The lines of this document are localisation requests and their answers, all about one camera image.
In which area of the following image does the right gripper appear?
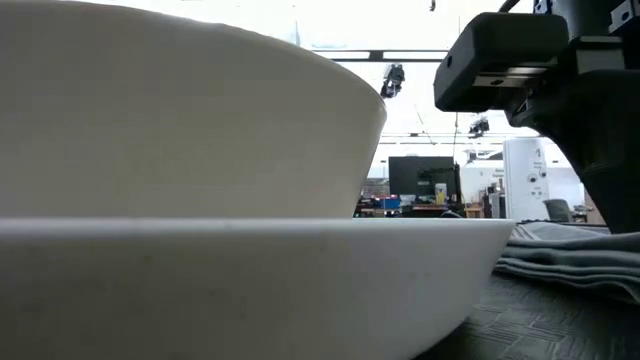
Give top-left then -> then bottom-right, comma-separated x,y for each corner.
433,0 -> 640,114

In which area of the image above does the white pillar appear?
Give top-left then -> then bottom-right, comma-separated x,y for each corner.
502,138 -> 550,222

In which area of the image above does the beige bowl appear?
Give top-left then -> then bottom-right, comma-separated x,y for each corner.
0,0 -> 388,220

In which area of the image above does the black textured serving tray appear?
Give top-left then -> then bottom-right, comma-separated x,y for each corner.
414,272 -> 640,360

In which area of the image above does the black monitor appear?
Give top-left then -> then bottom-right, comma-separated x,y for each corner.
388,156 -> 462,204

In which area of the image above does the gray office chair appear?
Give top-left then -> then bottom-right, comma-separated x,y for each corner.
543,199 -> 575,223

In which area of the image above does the white plate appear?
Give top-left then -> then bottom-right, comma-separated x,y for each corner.
0,217 -> 516,360

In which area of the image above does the gray cloth napkin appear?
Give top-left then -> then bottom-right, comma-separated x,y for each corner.
493,221 -> 640,305

